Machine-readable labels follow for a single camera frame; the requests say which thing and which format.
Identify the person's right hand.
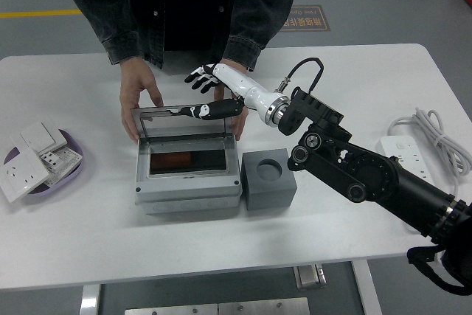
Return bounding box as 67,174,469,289
119,60,165,142

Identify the person's left hand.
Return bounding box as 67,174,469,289
215,58,251,142

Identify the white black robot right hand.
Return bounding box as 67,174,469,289
176,63,282,122

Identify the orange cylinder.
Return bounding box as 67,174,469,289
150,151,192,170

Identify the grey electrical box clear lid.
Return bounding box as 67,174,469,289
131,103,243,215

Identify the grey cube with round hole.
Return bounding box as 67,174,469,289
241,148,299,213

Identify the person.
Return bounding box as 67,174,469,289
55,0,305,72

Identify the dark floor sign orange text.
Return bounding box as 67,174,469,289
280,5,331,32

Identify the white plate with small holes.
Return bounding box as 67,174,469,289
46,146,83,187

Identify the small white socket module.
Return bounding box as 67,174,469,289
38,150,62,172

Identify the yellow floor tape line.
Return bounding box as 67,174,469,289
0,8,83,20

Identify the purple tray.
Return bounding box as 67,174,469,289
3,129,86,201

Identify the white power strip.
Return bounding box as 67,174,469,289
376,134,437,235

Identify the white table leg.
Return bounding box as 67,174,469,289
352,260,383,315
79,285,100,315

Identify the white wall switch plate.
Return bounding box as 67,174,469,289
10,121,69,156

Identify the white wall socket plate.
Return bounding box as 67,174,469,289
0,147,51,204

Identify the silver metal table bracket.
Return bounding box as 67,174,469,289
294,263,327,289

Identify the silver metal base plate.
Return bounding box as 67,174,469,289
124,297,310,315

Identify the white power strip cable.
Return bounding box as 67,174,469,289
386,107,472,201

